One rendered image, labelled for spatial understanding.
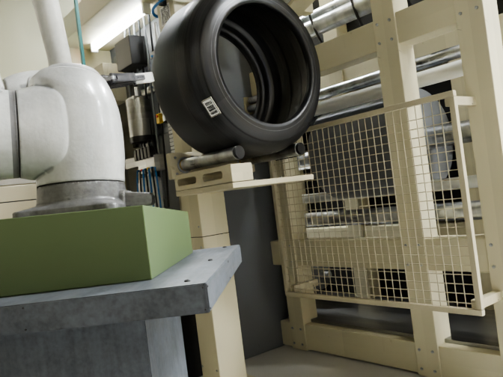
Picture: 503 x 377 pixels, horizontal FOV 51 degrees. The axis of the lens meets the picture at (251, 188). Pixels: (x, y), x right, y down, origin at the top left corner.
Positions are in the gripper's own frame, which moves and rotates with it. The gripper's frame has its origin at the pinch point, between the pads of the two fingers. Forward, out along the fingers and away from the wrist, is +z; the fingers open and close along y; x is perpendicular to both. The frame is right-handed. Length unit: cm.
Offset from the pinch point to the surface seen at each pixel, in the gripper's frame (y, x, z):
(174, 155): 25.2, 24.9, 19.8
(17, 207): 58, 30, -30
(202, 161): 9.7, 29.4, 20.7
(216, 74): -12.8, 3.9, 18.5
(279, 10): -13, -15, 52
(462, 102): -58, 30, 77
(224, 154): -4.1, 28.7, 20.7
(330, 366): 15, 126, 63
